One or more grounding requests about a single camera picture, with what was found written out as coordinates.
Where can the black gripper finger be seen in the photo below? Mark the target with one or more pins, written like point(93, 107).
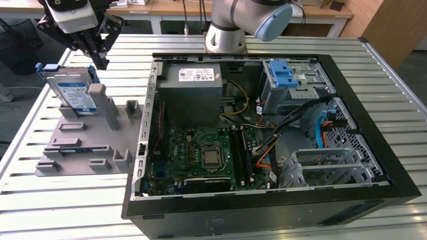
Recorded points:
point(111, 27)
point(71, 42)

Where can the hard disk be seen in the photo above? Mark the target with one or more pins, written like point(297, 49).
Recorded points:
point(75, 92)

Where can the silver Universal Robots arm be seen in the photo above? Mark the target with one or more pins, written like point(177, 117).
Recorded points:
point(227, 15)

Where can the metal disk bay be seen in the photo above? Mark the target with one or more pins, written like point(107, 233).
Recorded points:
point(321, 151)

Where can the plain white box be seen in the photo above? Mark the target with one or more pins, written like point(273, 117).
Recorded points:
point(121, 4)

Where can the white box with print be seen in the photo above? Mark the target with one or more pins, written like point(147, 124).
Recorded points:
point(137, 2)

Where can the long wooden desk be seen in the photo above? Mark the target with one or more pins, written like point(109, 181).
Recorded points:
point(157, 7)

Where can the black mesh wastebasket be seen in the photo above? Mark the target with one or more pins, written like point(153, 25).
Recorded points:
point(17, 50)

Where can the white stand foot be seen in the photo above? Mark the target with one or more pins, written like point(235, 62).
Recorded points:
point(6, 96)

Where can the grey power supply unit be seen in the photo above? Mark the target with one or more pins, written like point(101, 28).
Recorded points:
point(190, 105)

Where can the grey parts rack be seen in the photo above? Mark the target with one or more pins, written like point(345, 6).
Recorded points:
point(87, 140)

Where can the RAM stick with blue label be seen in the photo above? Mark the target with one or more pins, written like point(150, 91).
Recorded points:
point(81, 150)

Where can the green motherboard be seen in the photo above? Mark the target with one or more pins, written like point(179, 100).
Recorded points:
point(182, 150)

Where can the blue plastic drive latch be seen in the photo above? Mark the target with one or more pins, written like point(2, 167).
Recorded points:
point(282, 75)

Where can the metal optical drive cage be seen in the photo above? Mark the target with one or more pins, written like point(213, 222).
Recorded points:
point(277, 100)

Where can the silver CPU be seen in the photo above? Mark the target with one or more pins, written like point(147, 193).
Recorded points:
point(211, 158)

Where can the black RAM slot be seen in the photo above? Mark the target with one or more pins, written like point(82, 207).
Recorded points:
point(242, 150)
point(237, 155)

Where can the dark brown box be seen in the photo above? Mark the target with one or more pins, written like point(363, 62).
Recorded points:
point(337, 5)

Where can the black graphics card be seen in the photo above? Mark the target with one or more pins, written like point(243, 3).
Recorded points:
point(207, 185)

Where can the black open PC case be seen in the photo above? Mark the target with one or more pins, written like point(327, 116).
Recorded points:
point(234, 215)

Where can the wooden cabinet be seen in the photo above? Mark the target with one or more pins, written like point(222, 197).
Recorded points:
point(394, 25)

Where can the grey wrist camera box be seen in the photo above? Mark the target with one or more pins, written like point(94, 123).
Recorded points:
point(71, 17)

